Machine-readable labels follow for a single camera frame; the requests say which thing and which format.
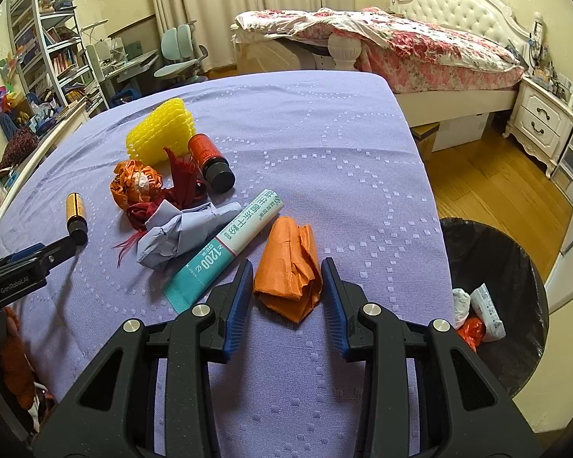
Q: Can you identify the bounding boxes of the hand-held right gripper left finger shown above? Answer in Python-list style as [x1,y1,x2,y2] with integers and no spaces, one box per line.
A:
[32,258,255,458]

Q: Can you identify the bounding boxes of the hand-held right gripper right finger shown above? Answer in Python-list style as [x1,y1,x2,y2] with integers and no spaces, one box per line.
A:
[320,256,542,458]

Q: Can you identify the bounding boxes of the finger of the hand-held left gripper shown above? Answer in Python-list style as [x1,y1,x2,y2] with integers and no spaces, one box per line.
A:
[0,242,47,271]
[0,237,79,283]

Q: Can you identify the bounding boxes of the small gold bottle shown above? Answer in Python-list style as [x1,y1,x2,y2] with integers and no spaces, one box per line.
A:
[66,192,89,245]

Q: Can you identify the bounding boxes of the orange paper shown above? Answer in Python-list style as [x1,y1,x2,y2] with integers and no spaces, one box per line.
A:
[252,216,323,327]

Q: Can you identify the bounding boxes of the teal and white packet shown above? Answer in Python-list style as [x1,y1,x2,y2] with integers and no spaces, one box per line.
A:
[162,188,285,316]

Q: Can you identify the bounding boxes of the blue paper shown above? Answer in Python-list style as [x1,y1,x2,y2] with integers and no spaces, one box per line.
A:
[136,200,242,270]

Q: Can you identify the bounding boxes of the orange wrapper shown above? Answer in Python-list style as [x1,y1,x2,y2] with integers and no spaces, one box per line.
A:
[110,160,165,211]

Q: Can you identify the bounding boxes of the white tissue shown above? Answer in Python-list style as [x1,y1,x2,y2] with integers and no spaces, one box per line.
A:
[451,287,473,323]

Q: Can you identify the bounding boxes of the red plastic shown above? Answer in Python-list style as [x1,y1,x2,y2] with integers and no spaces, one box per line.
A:
[456,317,487,354]

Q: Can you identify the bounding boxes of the dark red ribbon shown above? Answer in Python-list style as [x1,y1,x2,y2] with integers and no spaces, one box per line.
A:
[112,147,207,268]

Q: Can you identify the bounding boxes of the dark bottle with red label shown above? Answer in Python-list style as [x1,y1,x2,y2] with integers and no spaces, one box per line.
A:
[187,134,236,194]

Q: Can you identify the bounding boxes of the grey white wrapper packet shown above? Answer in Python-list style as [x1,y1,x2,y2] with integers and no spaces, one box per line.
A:
[470,283,506,343]

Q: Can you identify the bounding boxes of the yellow foam net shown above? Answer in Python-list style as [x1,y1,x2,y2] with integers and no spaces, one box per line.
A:
[125,97,195,165]

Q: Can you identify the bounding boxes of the trash bin with black bag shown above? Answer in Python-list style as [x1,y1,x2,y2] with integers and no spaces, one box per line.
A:
[437,217,550,397]

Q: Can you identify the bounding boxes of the orange fuzzy cloth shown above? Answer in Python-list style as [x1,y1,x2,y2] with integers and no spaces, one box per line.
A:
[0,305,36,411]

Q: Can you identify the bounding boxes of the dark red fuzzy item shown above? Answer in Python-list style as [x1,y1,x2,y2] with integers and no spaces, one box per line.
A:
[0,129,40,169]

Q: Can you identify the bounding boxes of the blue plastic basket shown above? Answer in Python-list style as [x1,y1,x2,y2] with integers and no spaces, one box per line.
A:
[0,105,34,141]

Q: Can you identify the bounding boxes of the colourful paper pinwheel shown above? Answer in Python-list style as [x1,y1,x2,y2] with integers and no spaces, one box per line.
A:
[0,55,20,115]

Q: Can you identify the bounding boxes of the brown cardboard box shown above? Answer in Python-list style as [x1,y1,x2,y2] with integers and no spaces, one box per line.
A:
[413,121,441,163]

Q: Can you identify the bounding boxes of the grey study desk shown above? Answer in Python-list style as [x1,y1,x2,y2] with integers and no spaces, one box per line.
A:
[83,24,158,106]

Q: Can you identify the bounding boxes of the white bookshelf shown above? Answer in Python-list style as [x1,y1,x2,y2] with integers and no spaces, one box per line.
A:
[7,0,110,120]

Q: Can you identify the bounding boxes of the white storage box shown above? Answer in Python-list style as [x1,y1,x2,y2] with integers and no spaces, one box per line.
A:
[430,112,489,152]

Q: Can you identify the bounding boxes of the light blue desk chair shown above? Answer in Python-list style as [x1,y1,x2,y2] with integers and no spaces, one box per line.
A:
[154,24,210,81]

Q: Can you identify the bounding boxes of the pink floral bed sheet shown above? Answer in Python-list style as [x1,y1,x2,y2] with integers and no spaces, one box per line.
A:
[358,33,526,94]

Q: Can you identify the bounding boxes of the white nightstand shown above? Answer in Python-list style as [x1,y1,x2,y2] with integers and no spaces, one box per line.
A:
[503,76,573,177]

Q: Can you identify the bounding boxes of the floral quilt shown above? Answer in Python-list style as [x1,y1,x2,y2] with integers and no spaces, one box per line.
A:
[234,7,523,65]

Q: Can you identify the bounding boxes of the pile of small bedside items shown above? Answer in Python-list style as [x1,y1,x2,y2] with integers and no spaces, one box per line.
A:
[525,12,573,101]

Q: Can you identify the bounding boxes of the white bed with tufted headboard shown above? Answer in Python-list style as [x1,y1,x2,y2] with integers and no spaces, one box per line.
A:
[231,0,531,127]

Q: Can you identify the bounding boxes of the white wooden rail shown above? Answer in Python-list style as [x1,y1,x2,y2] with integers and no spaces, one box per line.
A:
[0,100,89,253]

